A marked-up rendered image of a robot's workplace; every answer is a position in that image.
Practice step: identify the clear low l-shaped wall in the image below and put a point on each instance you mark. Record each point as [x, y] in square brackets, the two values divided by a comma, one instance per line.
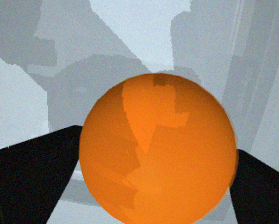
[77, 206]

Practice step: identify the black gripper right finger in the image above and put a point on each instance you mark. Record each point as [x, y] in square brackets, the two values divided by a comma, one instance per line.
[255, 191]

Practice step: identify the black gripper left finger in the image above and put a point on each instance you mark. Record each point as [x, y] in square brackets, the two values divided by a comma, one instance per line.
[34, 173]

